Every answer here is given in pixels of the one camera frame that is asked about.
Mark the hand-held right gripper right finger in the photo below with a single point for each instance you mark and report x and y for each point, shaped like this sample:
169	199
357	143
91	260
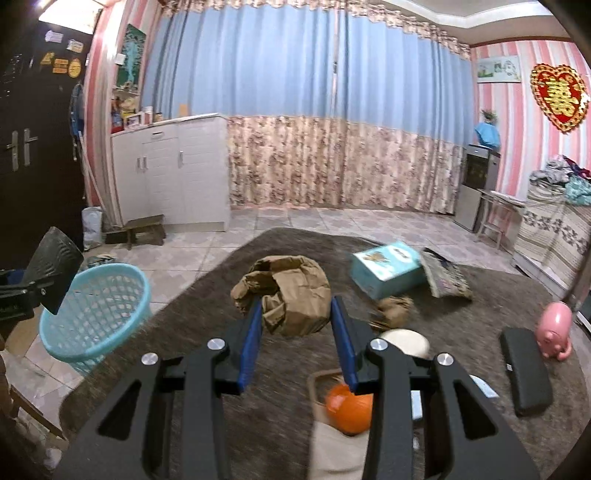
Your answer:
344	344

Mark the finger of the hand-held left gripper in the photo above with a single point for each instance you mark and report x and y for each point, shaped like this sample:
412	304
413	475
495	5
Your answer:
32	285
14	316

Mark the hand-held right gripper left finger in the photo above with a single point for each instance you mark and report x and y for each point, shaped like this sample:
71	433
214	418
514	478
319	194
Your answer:
251	344

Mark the dark grey sock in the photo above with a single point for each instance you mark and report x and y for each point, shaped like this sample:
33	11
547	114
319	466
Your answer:
55	263

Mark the cream white soft pad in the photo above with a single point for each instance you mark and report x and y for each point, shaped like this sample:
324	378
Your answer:
406	342

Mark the orange fruit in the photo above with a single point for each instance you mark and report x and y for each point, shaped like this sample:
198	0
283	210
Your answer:
346	410

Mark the blue plastic basket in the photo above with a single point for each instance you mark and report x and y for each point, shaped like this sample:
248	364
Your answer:
101	295

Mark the brown paper bag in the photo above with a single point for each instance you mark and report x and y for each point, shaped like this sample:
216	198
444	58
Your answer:
295	286

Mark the white wipes packet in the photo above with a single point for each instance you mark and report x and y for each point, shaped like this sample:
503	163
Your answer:
485	386

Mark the small crumpled brown paper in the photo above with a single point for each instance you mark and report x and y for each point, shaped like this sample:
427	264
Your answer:
395	311

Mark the striped floor cloth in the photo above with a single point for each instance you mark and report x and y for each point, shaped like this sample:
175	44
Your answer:
99	261

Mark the grey shaggy rug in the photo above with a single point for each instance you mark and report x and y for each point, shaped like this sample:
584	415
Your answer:
194	295

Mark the teal cardboard box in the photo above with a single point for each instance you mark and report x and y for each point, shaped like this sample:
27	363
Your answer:
383	272

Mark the white sack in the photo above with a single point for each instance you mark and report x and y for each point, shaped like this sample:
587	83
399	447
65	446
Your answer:
92	226

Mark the beige cloth bag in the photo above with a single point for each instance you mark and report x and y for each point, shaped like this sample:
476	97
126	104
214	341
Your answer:
323	450

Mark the small wooden stool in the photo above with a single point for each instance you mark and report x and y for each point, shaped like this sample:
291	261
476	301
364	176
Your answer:
138	228

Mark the patterned flat packet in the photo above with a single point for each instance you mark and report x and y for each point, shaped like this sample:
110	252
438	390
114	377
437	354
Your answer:
445	277

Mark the broom with long stick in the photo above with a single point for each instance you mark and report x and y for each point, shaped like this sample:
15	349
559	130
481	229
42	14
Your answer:
92	177

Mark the dark door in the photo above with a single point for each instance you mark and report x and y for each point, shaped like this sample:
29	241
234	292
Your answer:
41	161

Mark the black rectangular case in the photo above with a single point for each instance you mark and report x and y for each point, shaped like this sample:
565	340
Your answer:
526	369

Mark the white cabinet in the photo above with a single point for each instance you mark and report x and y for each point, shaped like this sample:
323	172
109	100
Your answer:
184	170

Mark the grey water dispenser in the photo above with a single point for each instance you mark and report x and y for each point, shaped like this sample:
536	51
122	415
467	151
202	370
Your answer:
475	189

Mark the pink pig toy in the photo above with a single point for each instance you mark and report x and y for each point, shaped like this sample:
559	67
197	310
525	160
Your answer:
554	327

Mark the small folding table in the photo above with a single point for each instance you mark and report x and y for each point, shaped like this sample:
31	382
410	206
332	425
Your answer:
501	199

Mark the cluster of door stickers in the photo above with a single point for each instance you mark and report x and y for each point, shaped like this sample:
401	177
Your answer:
61	64

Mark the sofa with patterned cover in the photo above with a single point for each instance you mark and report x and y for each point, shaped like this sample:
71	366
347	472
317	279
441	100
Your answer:
549	230

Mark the blue cloth cover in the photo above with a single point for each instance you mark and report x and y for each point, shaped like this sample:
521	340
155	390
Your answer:
488	134

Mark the blue and floral curtain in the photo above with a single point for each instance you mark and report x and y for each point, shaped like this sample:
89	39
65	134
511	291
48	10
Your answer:
300	92

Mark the pile of clothes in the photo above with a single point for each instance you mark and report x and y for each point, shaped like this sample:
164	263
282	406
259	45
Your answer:
558	173

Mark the white picture frame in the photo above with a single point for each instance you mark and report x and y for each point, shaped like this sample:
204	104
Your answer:
134	120

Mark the green wall poster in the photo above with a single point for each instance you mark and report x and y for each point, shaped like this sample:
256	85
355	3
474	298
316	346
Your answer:
131	55

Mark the framed wall picture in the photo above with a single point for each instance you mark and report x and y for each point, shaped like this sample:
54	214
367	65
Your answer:
498	69

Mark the red heart wall decoration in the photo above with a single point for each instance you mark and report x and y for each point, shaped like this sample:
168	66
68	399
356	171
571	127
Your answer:
558	97

